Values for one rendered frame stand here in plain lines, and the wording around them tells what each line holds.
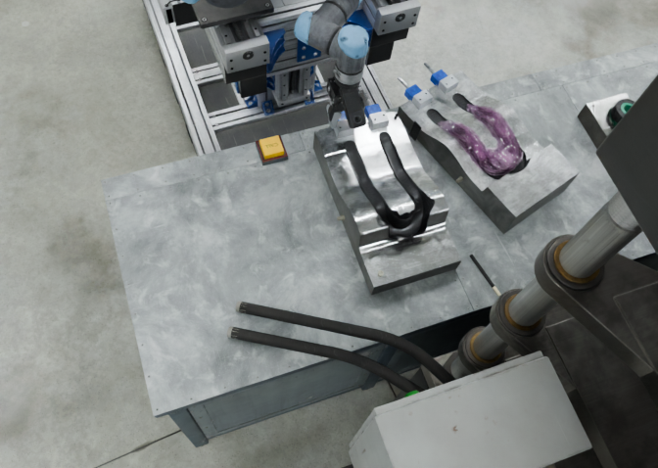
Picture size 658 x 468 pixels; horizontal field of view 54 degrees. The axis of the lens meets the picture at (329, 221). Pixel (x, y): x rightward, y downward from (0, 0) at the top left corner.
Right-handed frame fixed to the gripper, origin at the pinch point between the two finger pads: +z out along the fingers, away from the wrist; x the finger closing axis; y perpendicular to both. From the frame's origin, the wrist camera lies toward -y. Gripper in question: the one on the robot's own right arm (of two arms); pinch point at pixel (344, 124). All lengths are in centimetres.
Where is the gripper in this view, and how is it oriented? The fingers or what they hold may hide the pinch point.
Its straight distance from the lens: 189.7
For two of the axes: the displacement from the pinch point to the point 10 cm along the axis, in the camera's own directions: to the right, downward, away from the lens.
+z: -0.7, 4.4, 8.9
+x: -9.4, 2.6, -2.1
